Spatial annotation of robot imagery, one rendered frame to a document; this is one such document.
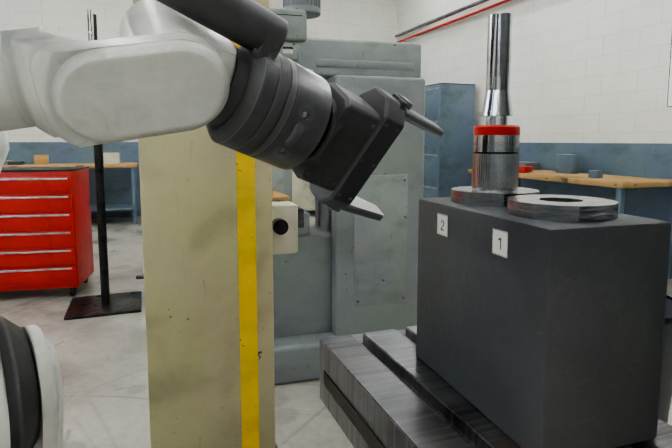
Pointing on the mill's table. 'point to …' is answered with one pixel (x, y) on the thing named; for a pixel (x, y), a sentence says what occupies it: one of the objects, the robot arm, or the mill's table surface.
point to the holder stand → (545, 313)
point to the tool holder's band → (496, 130)
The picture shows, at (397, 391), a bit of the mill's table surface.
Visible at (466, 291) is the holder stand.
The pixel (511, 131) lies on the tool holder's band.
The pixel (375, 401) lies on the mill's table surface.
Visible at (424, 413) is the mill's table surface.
